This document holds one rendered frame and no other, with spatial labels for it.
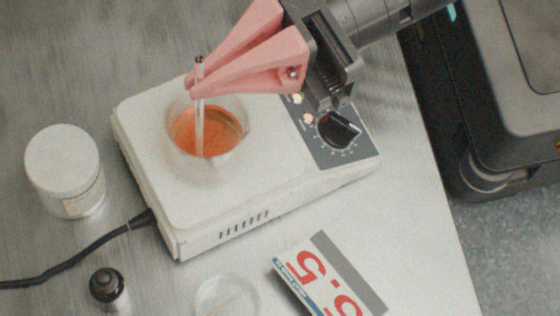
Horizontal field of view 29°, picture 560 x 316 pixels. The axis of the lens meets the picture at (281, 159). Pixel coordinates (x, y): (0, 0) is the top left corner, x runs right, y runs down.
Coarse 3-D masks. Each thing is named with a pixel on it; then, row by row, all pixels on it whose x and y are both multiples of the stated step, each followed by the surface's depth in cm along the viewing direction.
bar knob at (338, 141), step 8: (328, 120) 92; (336, 120) 91; (344, 120) 92; (320, 128) 92; (328, 128) 92; (336, 128) 92; (344, 128) 92; (352, 128) 92; (328, 136) 92; (336, 136) 92; (344, 136) 92; (352, 136) 92; (328, 144) 92; (336, 144) 92; (344, 144) 92
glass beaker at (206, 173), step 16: (176, 96) 81; (224, 96) 83; (240, 96) 81; (176, 112) 83; (240, 112) 83; (256, 112) 80; (176, 144) 79; (240, 144) 80; (176, 160) 83; (192, 160) 80; (208, 160) 80; (224, 160) 81; (240, 160) 84; (192, 176) 84; (208, 176) 83; (224, 176) 84
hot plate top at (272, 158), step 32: (160, 96) 89; (256, 96) 89; (128, 128) 88; (160, 128) 88; (256, 128) 88; (160, 160) 87; (256, 160) 88; (288, 160) 88; (160, 192) 86; (192, 192) 86; (224, 192) 87; (256, 192) 87; (192, 224) 86
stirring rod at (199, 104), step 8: (200, 56) 67; (200, 64) 67; (200, 72) 69; (200, 80) 70; (200, 104) 74; (200, 112) 75; (200, 120) 76; (200, 128) 78; (200, 136) 79; (200, 144) 81; (200, 152) 83
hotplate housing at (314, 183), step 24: (288, 120) 91; (120, 144) 92; (312, 168) 90; (336, 168) 91; (360, 168) 93; (144, 192) 91; (288, 192) 89; (312, 192) 92; (144, 216) 91; (240, 216) 88; (264, 216) 92; (168, 240) 89; (192, 240) 87; (216, 240) 91
